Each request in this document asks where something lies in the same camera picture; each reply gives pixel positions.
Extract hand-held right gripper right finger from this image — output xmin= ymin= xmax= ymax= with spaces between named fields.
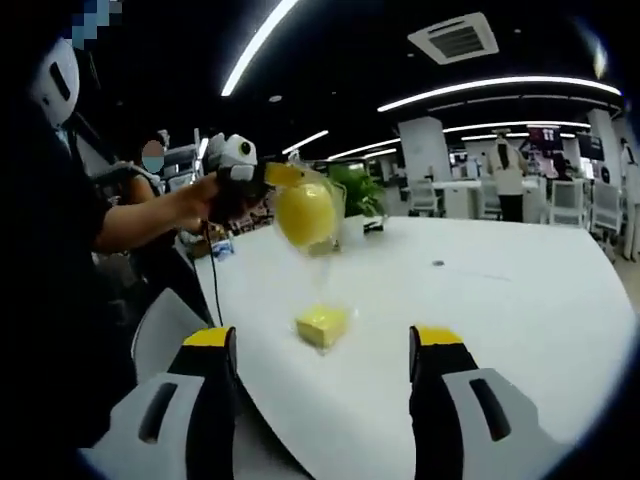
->
xmin=407 ymin=324 xmax=571 ymax=480

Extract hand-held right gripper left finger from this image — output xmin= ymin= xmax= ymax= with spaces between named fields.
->
xmin=82 ymin=325 xmax=239 ymax=480

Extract round yellow silicone block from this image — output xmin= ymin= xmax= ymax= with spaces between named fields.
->
xmin=274 ymin=181 xmax=337 ymax=249

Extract rectangular yellow silicone block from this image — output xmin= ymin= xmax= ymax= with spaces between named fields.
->
xmin=294 ymin=304 xmax=350 ymax=349

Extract person's left hand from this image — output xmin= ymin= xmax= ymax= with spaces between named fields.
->
xmin=185 ymin=171 xmax=227 ymax=224

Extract long ceiling light strip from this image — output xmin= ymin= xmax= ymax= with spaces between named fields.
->
xmin=220 ymin=0 xmax=300 ymax=98
xmin=377 ymin=75 xmax=622 ymax=113
xmin=281 ymin=130 xmax=330 ymax=155
xmin=326 ymin=138 xmax=402 ymax=162

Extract green potted plant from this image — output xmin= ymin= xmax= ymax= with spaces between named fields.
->
xmin=326 ymin=163 xmax=387 ymax=220

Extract grey mesh office chair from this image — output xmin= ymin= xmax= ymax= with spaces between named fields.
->
xmin=131 ymin=286 xmax=212 ymax=387

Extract white square pillar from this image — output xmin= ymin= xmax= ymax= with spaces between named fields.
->
xmin=398 ymin=116 xmax=447 ymax=219

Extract white worn device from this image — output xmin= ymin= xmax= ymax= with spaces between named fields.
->
xmin=28 ymin=37 xmax=82 ymax=130

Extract person's dark shirt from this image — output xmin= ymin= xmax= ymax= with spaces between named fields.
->
xmin=0 ymin=124 xmax=139 ymax=451

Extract ceiling air vent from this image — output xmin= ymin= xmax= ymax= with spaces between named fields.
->
xmin=406 ymin=11 xmax=501 ymax=67

